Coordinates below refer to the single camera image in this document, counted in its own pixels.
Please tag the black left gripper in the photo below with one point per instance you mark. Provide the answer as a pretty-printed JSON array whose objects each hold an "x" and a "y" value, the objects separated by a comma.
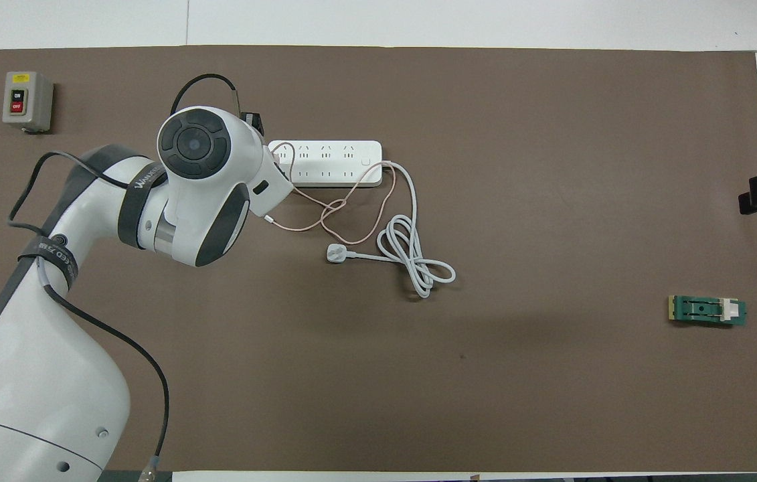
[{"x": 254, "y": 124}]

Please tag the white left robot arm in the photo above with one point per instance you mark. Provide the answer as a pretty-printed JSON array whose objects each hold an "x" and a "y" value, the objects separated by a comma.
[{"x": 37, "y": 375}]

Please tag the white power strip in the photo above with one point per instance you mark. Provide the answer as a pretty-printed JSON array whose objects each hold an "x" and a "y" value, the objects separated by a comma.
[{"x": 338, "y": 164}]

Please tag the brown table mat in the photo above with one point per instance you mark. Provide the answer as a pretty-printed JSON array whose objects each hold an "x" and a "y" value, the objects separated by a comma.
[{"x": 418, "y": 375}]

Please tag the green knife switch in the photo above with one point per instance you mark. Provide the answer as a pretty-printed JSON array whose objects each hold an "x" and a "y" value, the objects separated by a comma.
[{"x": 703, "y": 310}]

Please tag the grey on-off switch box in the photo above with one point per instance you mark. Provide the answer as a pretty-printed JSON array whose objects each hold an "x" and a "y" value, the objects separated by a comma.
[{"x": 33, "y": 100}]

